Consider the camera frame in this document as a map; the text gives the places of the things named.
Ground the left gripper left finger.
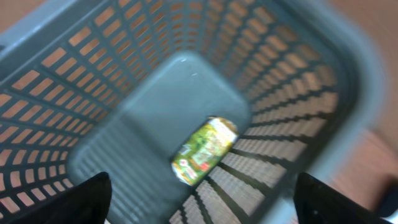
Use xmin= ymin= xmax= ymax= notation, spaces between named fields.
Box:
xmin=10 ymin=172 xmax=112 ymax=224

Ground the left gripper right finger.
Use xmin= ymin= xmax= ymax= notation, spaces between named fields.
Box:
xmin=294 ymin=172 xmax=392 ymax=224

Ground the green drink carton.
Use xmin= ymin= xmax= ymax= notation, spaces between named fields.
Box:
xmin=171 ymin=116 xmax=239 ymax=186

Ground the grey plastic shopping basket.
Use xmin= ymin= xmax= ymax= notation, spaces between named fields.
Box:
xmin=1 ymin=0 xmax=384 ymax=223

